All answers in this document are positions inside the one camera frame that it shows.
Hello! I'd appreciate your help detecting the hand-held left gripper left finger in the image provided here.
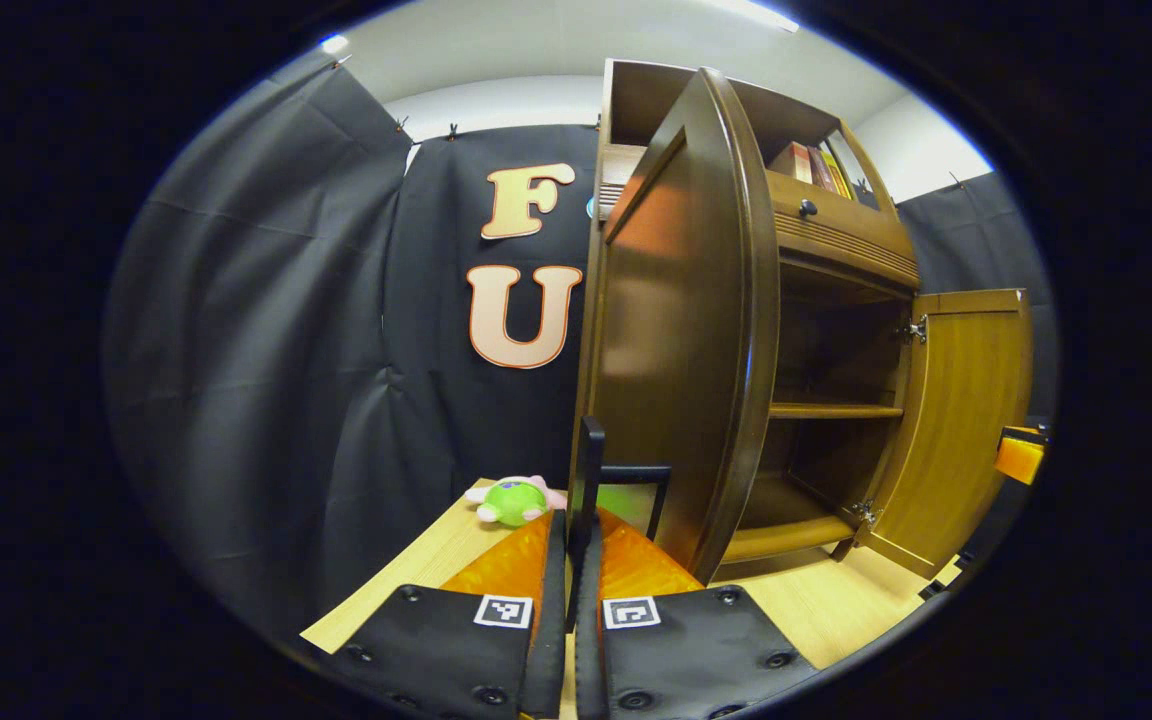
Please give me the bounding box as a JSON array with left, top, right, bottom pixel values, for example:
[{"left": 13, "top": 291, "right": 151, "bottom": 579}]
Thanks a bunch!
[{"left": 321, "top": 510, "right": 569, "bottom": 720}]

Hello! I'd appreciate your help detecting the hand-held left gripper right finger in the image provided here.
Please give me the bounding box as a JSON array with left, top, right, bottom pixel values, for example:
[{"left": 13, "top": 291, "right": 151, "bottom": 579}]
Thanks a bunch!
[{"left": 574, "top": 508, "right": 819, "bottom": 720}]

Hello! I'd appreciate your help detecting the wooden cabinet door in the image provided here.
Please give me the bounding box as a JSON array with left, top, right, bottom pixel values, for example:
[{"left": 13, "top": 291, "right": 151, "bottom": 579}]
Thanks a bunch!
[
  {"left": 854, "top": 288, "right": 1034, "bottom": 581},
  {"left": 568, "top": 67, "right": 782, "bottom": 586}
]

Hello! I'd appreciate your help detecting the wooden double-door shoe cabinet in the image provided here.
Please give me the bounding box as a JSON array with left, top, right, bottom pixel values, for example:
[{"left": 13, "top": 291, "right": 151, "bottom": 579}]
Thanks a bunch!
[{"left": 568, "top": 58, "right": 922, "bottom": 586}]

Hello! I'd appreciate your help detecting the green pink plush toy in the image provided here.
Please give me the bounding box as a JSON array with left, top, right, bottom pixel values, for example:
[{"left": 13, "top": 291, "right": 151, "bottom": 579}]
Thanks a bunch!
[{"left": 464, "top": 475, "right": 569, "bottom": 528}]

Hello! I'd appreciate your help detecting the wooden drawer with black knob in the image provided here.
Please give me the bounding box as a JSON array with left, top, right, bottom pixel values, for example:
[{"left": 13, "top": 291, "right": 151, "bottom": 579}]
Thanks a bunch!
[{"left": 596, "top": 143, "right": 922, "bottom": 291}]

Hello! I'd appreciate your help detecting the black backdrop cloth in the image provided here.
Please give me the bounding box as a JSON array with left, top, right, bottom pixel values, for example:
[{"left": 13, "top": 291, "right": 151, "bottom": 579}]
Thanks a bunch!
[{"left": 101, "top": 60, "right": 1057, "bottom": 641}]

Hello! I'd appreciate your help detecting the tan red book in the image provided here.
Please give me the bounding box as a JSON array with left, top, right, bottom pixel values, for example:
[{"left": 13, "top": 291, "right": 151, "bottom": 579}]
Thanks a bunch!
[{"left": 768, "top": 141, "right": 814, "bottom": 184}]

